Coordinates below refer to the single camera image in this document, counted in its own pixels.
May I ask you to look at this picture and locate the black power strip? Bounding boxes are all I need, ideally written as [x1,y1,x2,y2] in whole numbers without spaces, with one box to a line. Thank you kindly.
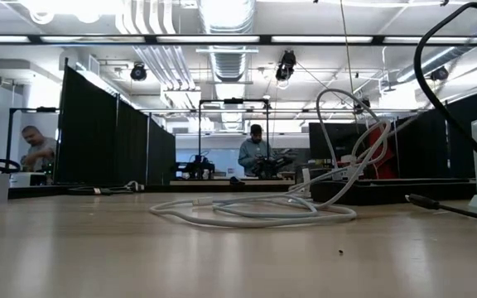
[309,178,477,207]

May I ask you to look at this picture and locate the thin dark charger cable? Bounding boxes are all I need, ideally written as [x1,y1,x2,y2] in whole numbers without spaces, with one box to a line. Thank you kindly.
[406,2,477,224]

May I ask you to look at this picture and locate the person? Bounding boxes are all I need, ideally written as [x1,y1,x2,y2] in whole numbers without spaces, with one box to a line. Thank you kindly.
[238,123,276,178]
[19,125,58,173]

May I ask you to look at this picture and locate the white ceiling pipes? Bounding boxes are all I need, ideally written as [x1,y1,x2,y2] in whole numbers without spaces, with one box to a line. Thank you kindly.
[116,0,200,90]

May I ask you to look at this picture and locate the black monitor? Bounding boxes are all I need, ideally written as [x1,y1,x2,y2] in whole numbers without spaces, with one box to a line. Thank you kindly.
[308,122,369,161]

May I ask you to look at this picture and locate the red storage bins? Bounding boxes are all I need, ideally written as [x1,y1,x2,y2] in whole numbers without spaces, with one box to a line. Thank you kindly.
[366,119,398,184]

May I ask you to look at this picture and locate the black curtain partition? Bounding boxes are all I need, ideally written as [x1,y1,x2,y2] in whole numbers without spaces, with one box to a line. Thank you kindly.
[54,57,177,186]
[395,84,477,182]

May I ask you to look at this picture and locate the distant black frame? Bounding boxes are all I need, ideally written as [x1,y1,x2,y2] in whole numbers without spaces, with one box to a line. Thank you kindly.
[6,106,61,166]
[198,98,271,180]

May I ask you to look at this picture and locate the silver air duct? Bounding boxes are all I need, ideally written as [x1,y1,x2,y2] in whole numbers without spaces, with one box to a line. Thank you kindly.
[199,0,257,83]
[395,16,477,84]

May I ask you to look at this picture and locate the black hanging camera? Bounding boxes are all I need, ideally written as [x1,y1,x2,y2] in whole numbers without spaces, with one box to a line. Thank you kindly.
[275,49,297,82]
[354,97,372,115]

